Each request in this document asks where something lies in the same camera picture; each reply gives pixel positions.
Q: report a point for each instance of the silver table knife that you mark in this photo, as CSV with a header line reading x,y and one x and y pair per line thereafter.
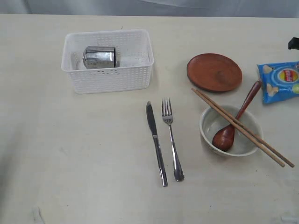
x,y
153,129

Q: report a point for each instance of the silver metal fork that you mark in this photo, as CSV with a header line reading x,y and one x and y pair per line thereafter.
x,y
167,117

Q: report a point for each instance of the white plastic perforated basket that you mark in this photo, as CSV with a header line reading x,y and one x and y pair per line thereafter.
x,y
134,61

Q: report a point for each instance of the white ceramic bowl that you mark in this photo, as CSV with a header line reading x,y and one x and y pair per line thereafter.
x,y
211,122

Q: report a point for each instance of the brown round plate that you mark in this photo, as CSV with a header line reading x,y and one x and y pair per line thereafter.
x,y
214,72

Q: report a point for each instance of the shiny metal cup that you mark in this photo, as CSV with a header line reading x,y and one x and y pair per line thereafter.
x,y
99,57

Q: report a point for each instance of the brown wooden spoon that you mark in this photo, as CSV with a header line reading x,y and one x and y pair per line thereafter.
x,y
224,138

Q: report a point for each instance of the wooden chopstick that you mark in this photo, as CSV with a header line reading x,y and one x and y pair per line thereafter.
x,y
276,153
239,126

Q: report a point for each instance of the blue chip bag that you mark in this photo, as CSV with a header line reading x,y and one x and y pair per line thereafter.
x,y
280,81

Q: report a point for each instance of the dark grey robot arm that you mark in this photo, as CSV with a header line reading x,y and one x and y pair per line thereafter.
x,y
293,43

